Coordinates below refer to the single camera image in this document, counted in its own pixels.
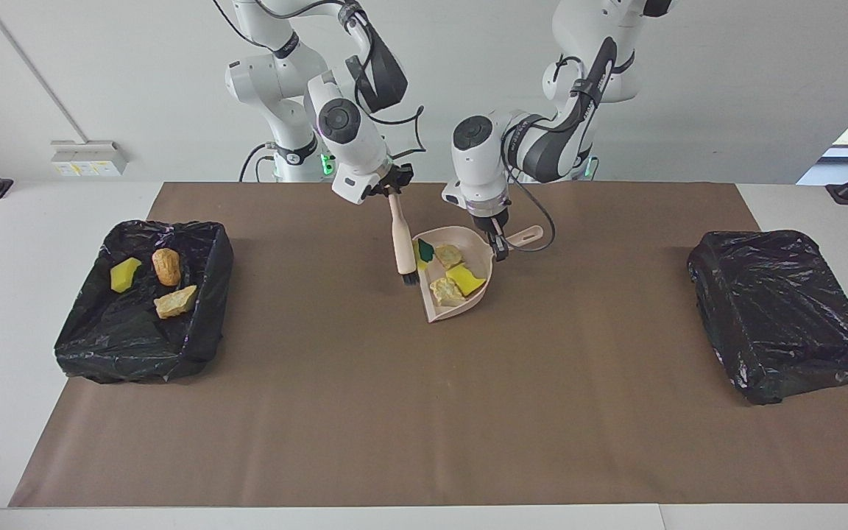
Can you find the pale pink plastic dustpan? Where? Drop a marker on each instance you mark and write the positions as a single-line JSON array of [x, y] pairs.
[[477, 249]]

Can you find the notched yellow sponge piece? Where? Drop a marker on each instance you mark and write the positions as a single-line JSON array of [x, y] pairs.
[[466, 280]]

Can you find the white wall conduit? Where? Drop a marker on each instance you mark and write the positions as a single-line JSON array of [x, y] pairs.
[[34, 70]]

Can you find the brown paper table mat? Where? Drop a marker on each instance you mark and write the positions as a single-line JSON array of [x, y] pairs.
[[394, 456]]

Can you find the black bag lined bin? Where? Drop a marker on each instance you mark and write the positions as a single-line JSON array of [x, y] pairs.
[[129, 346], [777, 309]]

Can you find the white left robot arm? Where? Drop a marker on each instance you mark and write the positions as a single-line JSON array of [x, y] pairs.
[[479, 169]]

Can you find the white wall socket box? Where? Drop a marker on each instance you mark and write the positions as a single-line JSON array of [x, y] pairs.
[[89, 158]]

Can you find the beige hand brush black bristles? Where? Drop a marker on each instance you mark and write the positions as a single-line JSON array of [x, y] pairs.
[[400, 243]]

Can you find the yellow sponge with green scourer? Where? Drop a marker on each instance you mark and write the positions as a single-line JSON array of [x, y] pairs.
[[425, 252]]

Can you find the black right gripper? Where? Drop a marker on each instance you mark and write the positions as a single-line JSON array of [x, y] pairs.
[[393, 177]]

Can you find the small yellow sponge piece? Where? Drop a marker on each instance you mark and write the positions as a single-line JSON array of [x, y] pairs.
[[124, 275]]

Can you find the brown oval croquette toy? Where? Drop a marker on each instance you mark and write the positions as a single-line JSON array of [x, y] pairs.
[[166, 267]]

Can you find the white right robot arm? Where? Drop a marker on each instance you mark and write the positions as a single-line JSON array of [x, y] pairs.
[[350, 147]]

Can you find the sliced bread loaf toy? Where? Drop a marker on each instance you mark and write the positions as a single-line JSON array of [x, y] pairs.
[[175, 302]]

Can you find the beige chip piece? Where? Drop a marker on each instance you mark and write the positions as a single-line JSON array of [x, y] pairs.
[[446, 292], [449, 256]]

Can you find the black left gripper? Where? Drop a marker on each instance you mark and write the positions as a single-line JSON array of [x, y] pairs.
[[490, 221]]

